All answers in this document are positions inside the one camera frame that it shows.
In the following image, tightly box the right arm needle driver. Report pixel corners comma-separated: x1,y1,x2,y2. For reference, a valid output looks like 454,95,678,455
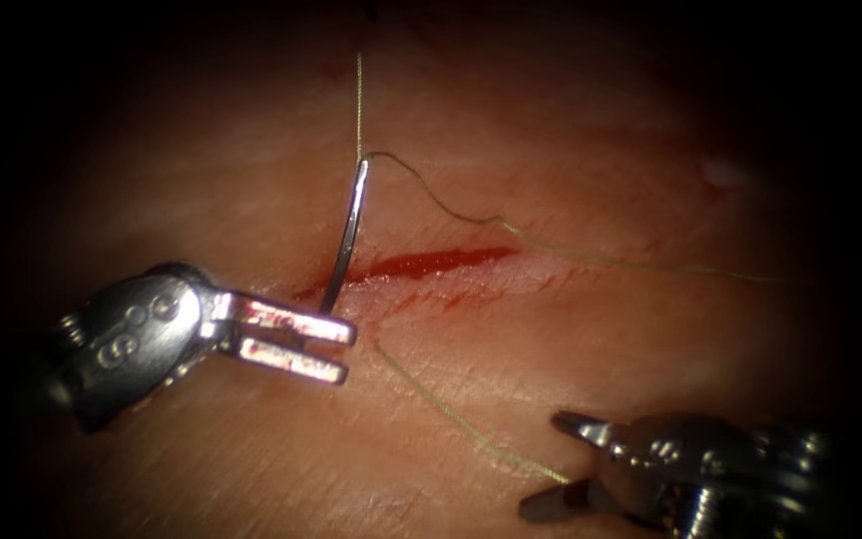
597,411,845,539

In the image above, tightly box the left arm needle driver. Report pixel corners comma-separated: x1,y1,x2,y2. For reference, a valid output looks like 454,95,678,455
43,260,235,437

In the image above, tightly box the left arm needle driver jaw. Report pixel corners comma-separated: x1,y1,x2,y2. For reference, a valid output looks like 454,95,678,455
212,291,359,347
223,334,348,386

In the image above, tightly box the right arm needle driver jaw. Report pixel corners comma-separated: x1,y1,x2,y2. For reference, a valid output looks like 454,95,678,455
550,409,618,452
517,477,614,525

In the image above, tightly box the curved steel needle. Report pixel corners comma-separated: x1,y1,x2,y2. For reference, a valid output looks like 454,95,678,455
316,158,371,316

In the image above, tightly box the blue thread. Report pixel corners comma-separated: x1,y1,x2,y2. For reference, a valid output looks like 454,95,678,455
355,50,788,486

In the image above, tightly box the tissue pad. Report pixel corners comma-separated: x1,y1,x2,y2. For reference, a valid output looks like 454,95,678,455
0,14,862,539

